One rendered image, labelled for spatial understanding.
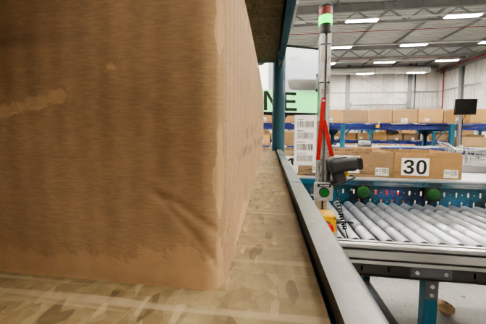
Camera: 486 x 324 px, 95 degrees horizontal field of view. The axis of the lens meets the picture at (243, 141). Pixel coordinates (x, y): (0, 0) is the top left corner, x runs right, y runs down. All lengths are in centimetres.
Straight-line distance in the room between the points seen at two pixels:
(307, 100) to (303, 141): 21
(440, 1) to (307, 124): 1611
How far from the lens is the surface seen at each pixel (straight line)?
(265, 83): 96
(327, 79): 94
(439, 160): 183
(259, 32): 36
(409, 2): 1620
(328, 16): 101
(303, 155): 90
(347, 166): 88
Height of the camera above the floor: 118
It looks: 3 degrees down
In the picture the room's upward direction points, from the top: straight up
